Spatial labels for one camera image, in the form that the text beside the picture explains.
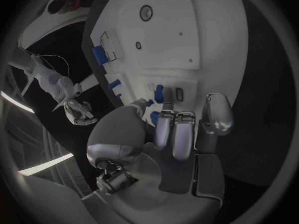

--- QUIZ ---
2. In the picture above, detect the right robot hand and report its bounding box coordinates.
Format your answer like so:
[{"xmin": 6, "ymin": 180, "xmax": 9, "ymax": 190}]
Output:
[{"xmin": 63, "ymin": 100, "xmax": 99, "ymax": 126}]

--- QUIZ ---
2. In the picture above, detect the white task board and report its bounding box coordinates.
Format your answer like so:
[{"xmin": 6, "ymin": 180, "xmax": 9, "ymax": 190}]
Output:
[{"xmin": 81, "ymin": 0, "xmax": 249, "ymax": 130}]

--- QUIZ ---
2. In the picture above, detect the white cable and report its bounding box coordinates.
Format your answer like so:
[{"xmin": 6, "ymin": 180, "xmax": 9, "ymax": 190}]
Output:
[{"xmin": 31, "ymin": 54, "xmax": 71, "ymax": 78}]

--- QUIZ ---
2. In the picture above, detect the person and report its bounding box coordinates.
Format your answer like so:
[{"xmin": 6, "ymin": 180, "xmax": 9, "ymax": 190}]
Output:
[{"xmin": 46, "ymin": 0, "xmax": 95, "ymax": 15}]

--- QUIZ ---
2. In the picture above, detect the large blue block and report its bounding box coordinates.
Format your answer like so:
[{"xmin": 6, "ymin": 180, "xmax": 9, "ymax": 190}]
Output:
[{"xmin": 91, "ymin": 45, "xmax": 109, "ymax": 67}]

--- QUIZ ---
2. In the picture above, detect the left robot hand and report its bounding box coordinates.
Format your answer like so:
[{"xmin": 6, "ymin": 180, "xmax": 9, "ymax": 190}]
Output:
[{"xmin": 81, "ymin": 87, "xmax": 235, "ymax": 224}]

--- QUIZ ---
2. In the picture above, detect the blue peg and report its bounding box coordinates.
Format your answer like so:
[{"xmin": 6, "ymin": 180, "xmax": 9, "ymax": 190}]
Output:
[{"xmin": 107, "ymin": 79, "xmax": 122, "ymax": 91}]

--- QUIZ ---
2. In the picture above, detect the blue gear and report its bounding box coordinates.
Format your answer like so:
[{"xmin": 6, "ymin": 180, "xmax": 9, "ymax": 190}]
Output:
[{"xmin": 149, "ymin": 111, "xmax": 161, "ymax": 127}]

